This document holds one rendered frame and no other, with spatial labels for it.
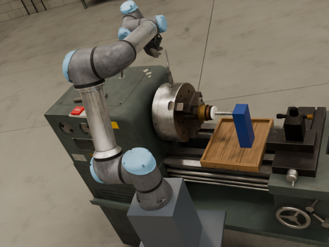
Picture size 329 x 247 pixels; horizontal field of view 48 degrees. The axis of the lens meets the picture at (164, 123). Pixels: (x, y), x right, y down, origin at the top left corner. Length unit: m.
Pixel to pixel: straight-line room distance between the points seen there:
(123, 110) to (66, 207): 1.79
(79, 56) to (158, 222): 0.71
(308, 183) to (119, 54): 0.95
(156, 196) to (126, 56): 0.55
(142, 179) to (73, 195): 2.16
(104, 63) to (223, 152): 0.90
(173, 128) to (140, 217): 0.52
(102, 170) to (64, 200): 2.10
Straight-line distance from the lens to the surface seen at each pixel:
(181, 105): 1.81
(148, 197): 1.45
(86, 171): 2.32
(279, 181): 1.69
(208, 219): 1.84
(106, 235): 3.04
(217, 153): 1.94
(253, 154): 1.89
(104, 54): 1.29
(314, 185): 1.67
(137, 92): 1.91
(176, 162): 2.01
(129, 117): 1.78
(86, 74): 1.33
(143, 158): 1.37
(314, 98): 3.66
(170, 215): 1.45
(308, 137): 1.73
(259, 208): 2.10
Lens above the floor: 2.19
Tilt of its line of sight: 35 degrees down
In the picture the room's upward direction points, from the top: 21 degrees counter-clockwise
